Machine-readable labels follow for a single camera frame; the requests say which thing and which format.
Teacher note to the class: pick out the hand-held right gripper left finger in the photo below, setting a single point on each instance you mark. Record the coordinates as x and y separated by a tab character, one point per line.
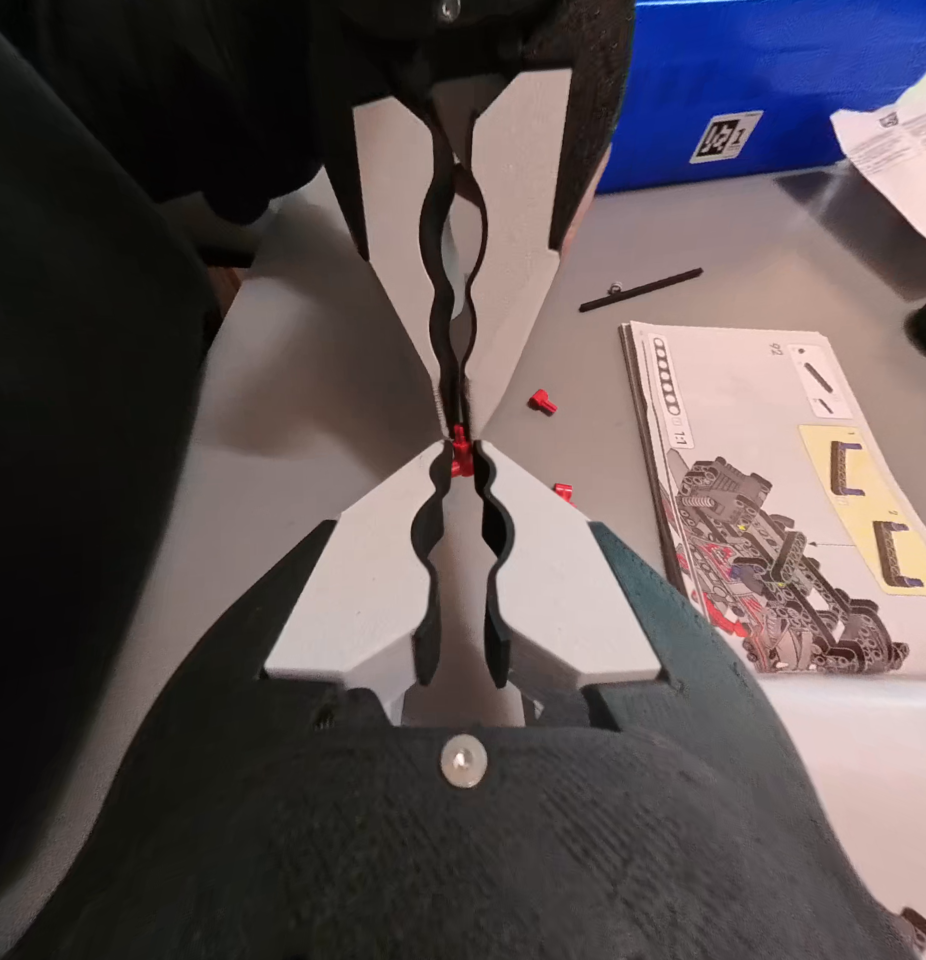
350	600

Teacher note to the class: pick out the toy brick model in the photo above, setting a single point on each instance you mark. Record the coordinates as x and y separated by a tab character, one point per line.
920	930

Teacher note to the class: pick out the red curved toy piece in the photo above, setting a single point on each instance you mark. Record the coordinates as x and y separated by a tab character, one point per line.
563	492

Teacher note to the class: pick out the black toy axle rod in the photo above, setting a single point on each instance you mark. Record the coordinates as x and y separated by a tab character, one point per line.
643	289

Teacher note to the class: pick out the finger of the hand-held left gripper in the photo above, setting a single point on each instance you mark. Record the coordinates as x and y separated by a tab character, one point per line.
523	225
395	225

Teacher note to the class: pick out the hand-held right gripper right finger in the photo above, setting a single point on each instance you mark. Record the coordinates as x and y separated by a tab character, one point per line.
568	600

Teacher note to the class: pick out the white folded paper leaflet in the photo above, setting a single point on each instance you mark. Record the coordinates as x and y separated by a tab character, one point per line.
898	157

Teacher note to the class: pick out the toy building instruction booklet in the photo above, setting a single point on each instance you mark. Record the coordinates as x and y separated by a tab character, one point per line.
763	420

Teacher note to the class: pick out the person's black clothing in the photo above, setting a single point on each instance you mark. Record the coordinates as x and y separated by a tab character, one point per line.
80	450

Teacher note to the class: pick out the red toy connector piece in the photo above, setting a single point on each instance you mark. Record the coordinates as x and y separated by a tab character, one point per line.
541	403

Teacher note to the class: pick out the small red toy pin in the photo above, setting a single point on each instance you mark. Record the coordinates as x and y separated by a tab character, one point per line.
460	452

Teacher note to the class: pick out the blue storage box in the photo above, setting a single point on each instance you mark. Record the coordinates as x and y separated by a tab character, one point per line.
770	67

